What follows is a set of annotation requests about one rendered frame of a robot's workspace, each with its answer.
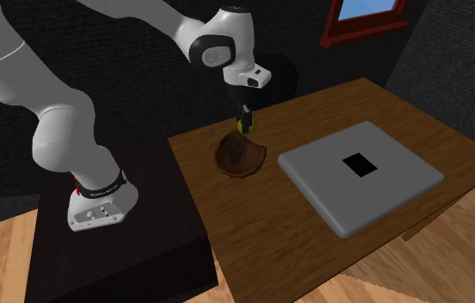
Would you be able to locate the red framed window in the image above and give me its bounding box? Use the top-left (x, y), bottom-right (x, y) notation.
top-left (318, 0), bottom-right (412, 50)

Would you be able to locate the yellow ball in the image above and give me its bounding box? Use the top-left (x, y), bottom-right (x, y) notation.
top-left (236, 114), bottom-right (259, 136)

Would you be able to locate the brown wooden table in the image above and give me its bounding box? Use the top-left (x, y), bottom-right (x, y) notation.
top-left (166, 77), bottom-right (475, 303)

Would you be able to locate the brown wooden bowl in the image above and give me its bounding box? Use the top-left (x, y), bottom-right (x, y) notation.
top-left (213, 128), bottom-right (268, 180)

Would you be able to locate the grey flat tablet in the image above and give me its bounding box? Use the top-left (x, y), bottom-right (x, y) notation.
top-left (277, 121), bottom-right (447, 239)

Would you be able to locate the dark robot stand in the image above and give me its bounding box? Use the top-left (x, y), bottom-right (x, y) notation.
top-left (24, 138), bottom-right (220, 303)

